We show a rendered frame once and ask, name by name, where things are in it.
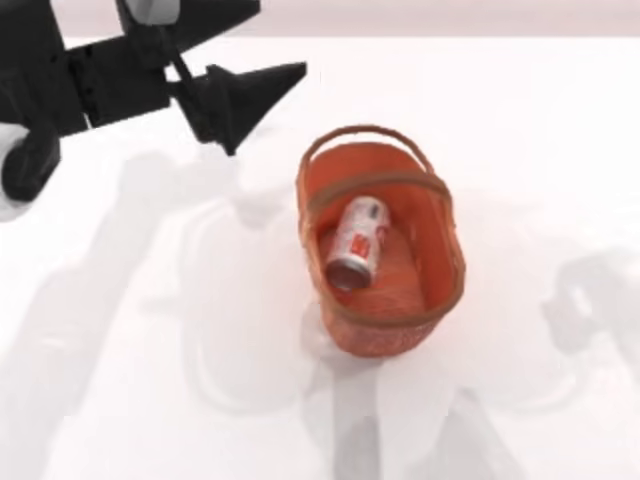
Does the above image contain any red and white can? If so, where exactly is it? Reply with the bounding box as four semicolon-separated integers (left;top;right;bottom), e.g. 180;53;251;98
324;195;392;292

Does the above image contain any brown woven basket with handle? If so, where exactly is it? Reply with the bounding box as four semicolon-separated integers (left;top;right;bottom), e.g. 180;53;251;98
295;124;467;360

